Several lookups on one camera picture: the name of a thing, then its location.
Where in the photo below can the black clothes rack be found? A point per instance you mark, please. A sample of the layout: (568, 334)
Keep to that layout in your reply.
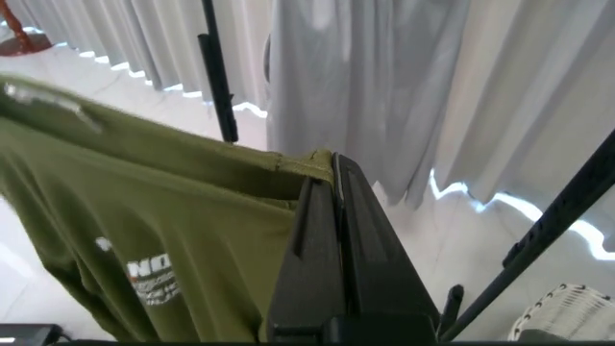
(218, 86)

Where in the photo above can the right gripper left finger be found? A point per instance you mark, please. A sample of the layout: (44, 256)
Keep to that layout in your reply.
(307, 288)

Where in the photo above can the white laundry basket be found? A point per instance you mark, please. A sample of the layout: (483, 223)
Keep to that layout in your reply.
(567, 312)

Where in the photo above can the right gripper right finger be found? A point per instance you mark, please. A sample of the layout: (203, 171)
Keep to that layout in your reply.
(384, 288)

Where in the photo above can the green long-sleeved shirt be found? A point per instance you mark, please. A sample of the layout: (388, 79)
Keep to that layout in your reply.
(144, 192)

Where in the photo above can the red round stand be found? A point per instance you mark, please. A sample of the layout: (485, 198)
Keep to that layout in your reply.
(24, 45)

